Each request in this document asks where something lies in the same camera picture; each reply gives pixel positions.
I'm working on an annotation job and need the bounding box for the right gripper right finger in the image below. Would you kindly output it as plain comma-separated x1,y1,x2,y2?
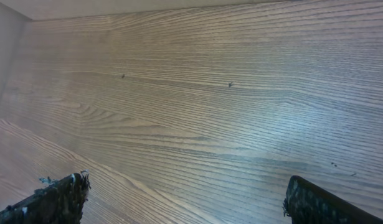
283,175,383,224

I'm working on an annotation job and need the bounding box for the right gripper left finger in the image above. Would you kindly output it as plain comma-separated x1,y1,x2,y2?
0,170,91,224

